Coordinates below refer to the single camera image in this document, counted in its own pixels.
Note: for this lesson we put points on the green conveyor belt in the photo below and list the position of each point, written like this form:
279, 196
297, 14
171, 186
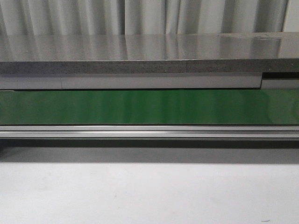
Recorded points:
154, 107

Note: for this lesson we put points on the grey stone slab bench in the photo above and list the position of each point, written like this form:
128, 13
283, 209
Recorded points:
121, 54

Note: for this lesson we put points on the white pleated curtain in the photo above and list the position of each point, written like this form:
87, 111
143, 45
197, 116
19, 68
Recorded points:
132, 17

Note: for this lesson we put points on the grey rear conveyor rail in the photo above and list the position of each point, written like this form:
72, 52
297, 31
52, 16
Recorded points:
203, 80

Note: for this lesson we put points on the aluminium front conveyor rail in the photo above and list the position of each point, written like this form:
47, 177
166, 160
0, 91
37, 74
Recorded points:
150, 131

